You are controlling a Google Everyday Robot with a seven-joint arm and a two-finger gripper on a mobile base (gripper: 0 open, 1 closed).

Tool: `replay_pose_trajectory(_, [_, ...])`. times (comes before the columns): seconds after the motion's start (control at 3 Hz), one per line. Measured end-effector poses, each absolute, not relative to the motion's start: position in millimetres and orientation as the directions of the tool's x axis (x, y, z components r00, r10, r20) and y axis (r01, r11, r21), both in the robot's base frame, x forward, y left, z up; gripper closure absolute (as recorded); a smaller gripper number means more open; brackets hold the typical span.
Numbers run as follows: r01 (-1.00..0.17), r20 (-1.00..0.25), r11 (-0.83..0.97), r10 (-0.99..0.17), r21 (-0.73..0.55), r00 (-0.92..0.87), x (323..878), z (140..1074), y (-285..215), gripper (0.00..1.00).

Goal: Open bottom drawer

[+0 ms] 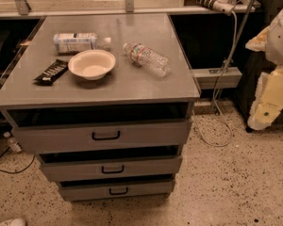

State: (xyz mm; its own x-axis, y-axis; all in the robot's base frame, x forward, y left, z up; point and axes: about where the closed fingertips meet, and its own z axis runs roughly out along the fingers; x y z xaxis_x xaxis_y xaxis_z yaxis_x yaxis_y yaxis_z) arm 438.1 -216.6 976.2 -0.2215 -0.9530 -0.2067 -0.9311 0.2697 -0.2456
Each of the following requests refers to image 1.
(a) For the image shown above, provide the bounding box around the grey bottom drawer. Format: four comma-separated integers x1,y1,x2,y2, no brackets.
58,179,175,202

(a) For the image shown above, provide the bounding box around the grey drawer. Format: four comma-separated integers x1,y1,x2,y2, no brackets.
38,155,182,182
12,120,191,154
58,179,175,202

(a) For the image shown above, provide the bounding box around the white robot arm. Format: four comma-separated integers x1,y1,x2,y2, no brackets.
245,9,283,130

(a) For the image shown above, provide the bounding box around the grey drawer cabinet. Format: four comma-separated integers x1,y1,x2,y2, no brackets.
0,14,199,201

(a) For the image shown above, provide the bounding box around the grey middle drawer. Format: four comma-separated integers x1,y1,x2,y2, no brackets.
38,155,182,182

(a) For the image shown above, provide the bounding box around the grey top drawer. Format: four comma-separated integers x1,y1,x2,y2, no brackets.
12,120,191,154

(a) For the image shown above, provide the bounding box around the dark cabinet at right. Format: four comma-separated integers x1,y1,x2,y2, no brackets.
245,0,283,131

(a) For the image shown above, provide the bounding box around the white power strip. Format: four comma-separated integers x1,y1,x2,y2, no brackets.
192,0,234,16

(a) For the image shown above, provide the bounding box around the clear plastic water bottle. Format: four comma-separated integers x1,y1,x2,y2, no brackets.
123,42,171,77

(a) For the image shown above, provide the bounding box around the white paper bowl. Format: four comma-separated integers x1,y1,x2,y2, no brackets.
68,50,116,80

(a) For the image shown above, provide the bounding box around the white labelled bottle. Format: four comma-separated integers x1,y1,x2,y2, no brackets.
53,32,111,54

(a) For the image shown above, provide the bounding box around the black snack bar wrapper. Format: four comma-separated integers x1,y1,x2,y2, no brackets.
35,59,68,85

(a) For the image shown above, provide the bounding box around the white shoe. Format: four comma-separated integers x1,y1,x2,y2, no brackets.
0,218,26,226

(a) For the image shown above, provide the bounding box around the white power cable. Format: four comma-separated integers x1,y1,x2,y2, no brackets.
191,9,240,149

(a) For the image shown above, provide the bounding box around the grey metal rail box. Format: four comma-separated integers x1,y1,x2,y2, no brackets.
193,67,241,89

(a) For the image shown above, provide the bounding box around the black floor cable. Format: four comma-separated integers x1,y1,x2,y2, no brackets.
0,146,36,175

